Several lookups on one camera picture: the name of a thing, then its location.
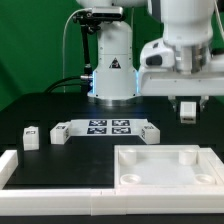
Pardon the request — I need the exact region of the white sheet with tags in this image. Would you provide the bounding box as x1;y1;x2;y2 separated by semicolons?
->
71;119;148;136

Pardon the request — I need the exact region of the black cable bundle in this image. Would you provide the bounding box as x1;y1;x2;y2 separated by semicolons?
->
43;76;93;94

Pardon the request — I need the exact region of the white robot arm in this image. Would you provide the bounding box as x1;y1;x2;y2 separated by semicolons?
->
128;0;224;97

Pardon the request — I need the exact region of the white cable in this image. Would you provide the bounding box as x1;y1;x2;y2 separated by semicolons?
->
62;8;88;94

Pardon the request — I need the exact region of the white square tabletop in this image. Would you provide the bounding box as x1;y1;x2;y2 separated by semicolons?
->
114;145;223;188

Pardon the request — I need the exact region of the white U-shaped obstacle fence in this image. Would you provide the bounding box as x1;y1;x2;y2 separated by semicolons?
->
0;150;224;216

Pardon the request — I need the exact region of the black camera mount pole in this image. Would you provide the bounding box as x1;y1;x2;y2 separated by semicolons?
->
73;11;100;77

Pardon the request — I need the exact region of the green backdrop curtain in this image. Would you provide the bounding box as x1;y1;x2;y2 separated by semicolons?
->
0;0;156;108

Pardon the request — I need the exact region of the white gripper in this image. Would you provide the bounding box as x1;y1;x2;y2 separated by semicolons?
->
138;66;224;112

